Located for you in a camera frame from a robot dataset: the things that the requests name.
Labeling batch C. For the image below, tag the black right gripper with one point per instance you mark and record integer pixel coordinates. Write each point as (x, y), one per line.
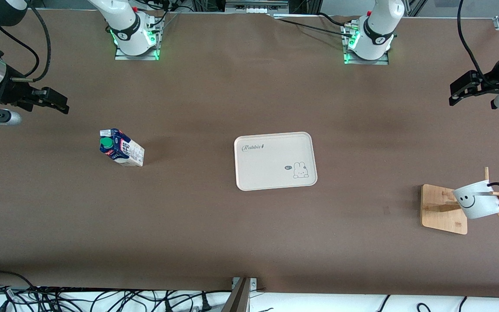
(10, 92)

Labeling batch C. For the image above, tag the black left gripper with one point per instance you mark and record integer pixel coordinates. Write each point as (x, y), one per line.
(490, 82)

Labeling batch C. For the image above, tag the blue white milk carton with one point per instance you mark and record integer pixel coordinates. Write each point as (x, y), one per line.
(121, 149)

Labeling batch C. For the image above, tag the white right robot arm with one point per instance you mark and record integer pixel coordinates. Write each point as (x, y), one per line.
(128, 26)

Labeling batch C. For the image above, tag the wooden cup rack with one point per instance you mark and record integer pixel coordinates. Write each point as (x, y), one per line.
(438, 216)

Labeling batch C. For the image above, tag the beige rabbit print tray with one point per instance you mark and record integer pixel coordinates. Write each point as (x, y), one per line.
(271, 160)

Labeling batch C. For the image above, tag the grey power strip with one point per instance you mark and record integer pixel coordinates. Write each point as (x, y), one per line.
(256, 6)

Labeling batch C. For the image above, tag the black power plug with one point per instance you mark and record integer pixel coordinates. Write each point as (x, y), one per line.
(206, 303)

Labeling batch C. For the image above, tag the dark slanted metal bar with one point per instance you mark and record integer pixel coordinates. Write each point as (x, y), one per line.
(237, 299)

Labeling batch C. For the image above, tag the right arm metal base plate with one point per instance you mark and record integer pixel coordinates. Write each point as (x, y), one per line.
(121, 57)

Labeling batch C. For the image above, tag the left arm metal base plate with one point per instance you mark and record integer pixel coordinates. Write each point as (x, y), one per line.
(383, 62)

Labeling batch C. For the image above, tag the small metal edge bracket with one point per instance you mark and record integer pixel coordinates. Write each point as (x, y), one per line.
(254, 284)

